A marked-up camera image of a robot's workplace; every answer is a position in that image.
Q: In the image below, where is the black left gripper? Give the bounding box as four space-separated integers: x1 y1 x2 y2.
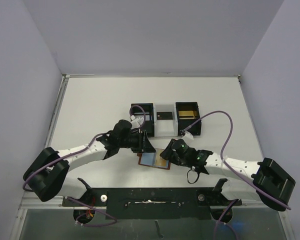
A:
118 130 155 153

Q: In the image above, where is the brown leather card holder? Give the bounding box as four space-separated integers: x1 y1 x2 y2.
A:
137 152 171 170

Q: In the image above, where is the black white card sorting tray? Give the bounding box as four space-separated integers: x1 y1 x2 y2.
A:
129 102 202 138

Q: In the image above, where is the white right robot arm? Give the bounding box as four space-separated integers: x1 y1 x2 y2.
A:
160 139 296 212

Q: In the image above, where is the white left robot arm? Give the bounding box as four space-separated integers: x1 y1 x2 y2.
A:
22 119 156 206

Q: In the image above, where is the black card in tray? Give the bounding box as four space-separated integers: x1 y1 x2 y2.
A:
156 111 173 121

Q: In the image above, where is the gold card in tray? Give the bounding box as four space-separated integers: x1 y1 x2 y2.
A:
178 110 198 120

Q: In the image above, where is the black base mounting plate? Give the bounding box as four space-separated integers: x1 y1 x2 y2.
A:
62 186 242 221

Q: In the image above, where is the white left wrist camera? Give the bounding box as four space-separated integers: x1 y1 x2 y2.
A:
130 115 144 129

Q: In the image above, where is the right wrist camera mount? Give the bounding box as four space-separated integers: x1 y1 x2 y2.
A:
181 131 194 143

